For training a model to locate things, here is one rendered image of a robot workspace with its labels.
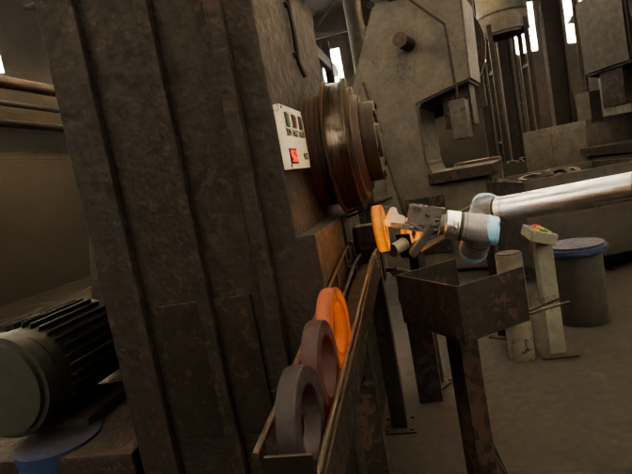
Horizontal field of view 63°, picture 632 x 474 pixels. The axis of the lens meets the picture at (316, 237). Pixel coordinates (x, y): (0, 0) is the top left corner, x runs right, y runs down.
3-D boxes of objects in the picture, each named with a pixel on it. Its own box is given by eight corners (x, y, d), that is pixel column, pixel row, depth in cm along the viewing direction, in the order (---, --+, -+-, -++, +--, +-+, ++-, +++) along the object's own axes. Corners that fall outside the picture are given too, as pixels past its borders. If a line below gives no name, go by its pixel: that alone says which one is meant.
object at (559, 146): (573, 218, 611) (561, 125, 598) (644, 224, 502) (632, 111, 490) (532, 227, 604) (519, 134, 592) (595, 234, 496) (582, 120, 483)
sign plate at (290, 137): (284, 170, 142) (272, 104, 140) (305, 168, 167) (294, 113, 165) (292, 168, 141) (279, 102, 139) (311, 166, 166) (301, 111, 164)
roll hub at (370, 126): (369, 182, 170) (355, 98, 167) (375, 180, 197) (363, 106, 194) (386, 180, 169) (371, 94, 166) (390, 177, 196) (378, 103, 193)
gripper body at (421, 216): (407, 202, 167) (445, 207, 165) (404, 229, 168) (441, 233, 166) (407, 204, 160) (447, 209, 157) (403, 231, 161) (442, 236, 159)
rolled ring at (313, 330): (327, 303, 107) (312, 305, 108) (310, 347, 90) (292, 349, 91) (344, 379, 112) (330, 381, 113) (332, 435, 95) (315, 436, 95)
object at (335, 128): (339, 219, 164) (313, 71, 159) (356, 206, 210) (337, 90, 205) (359, 215, 163) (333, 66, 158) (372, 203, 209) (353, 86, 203)
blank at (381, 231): (369, 212, 157) (380, 210, 157) (371, 201, 172) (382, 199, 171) (379, 259, 161) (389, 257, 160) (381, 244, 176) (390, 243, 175)
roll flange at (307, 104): (309, 224, 167) (282, 78, 161) (333, 210, 212) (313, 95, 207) (339, 219, 164) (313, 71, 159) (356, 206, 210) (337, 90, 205)
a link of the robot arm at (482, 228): (496, 252, 161) (502, 237, 153) (455, 246, 164) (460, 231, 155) (497, 226, 165) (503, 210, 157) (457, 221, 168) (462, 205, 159)
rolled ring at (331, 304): (325, 338, 106) (310, 339, 107) (348, 382, 118) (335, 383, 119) (333, 270, 118) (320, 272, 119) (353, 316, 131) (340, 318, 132)
